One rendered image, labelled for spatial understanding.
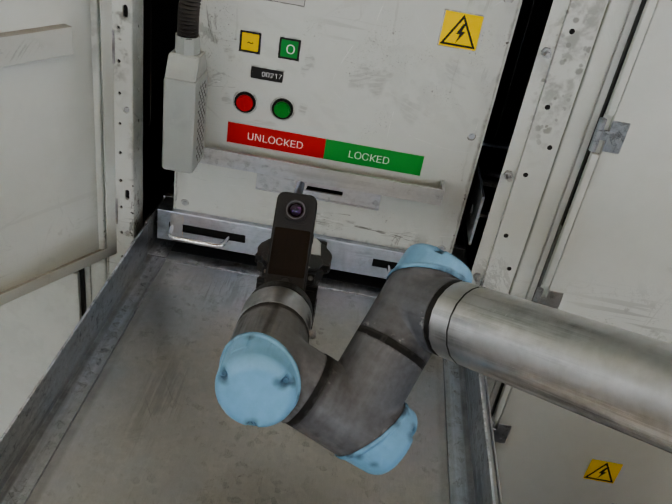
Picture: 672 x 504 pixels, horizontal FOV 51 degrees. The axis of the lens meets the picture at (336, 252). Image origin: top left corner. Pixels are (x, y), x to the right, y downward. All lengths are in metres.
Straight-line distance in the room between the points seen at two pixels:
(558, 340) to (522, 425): 0.84
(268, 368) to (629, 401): 0.28
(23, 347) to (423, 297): 0.98
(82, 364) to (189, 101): 0.40
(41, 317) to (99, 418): 0.47
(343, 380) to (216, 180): 0.63
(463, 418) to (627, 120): 0.48
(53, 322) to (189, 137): 0.51
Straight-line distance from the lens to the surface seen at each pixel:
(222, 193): 1.22
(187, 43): 1.04
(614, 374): 0.55
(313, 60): 1.11
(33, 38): 1.06
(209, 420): 0.97
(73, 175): 1.20
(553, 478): 1.52
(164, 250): 1.28
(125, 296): 1.17
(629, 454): 1.50
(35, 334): 1.45
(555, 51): 1.07
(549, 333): 0.58
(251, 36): 1.11
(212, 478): 0.91
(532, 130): 1.10
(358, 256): 1.23
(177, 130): 1.07
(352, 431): 0.66
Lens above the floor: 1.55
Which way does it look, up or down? 32 degrees down
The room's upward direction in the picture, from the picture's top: 10 degrees clockwise
